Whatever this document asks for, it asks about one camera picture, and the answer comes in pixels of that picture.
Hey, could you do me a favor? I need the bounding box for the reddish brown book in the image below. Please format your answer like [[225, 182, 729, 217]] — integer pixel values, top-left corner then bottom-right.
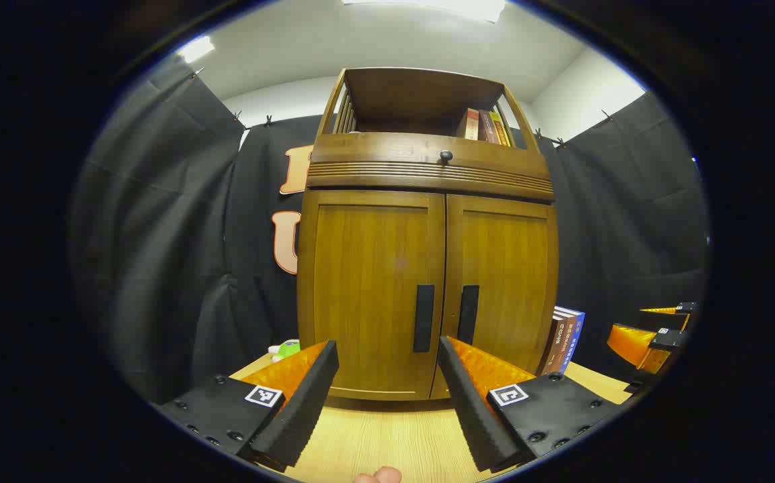
[[548, 310, 577, 375]]

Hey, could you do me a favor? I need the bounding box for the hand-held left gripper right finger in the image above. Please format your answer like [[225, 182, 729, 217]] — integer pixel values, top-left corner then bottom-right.
[[437, 335, 619, 474]]

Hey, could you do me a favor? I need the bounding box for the wooden double-door shoe cabinet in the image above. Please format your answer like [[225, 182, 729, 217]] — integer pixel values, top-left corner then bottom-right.
[[296, 67, 559, 402]]

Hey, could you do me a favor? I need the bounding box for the long ceiling light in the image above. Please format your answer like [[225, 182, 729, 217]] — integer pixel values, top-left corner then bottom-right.
[[342, 0, 506, 23]]

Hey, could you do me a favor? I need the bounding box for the yellow book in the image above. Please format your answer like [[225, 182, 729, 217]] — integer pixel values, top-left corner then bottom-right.
[[488, 111, 513, 148]]

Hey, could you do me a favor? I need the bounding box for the square ceiling light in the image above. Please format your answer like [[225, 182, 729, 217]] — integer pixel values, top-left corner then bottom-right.
[[176, 35, 216, 64]]

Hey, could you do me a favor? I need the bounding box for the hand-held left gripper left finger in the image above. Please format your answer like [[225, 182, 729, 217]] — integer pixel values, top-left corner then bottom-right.
[[158, 339, 340, 473]]

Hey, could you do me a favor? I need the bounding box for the blue book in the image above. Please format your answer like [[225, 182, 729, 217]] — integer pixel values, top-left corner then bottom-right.
[[557, 307, 586, 374]]

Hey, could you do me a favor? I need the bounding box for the green plush toy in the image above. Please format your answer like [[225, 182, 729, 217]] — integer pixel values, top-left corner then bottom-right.
[[267, 339, 302, 364]]

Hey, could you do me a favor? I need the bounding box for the dark brown book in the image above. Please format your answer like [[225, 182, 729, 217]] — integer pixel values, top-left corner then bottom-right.
[[538, 315, 567, 376]]

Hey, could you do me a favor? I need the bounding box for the wooden shoe cabinet door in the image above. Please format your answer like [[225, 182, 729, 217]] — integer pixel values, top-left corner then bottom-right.
[[298, 190, 446, 401], [431, 195, 558, 400]]

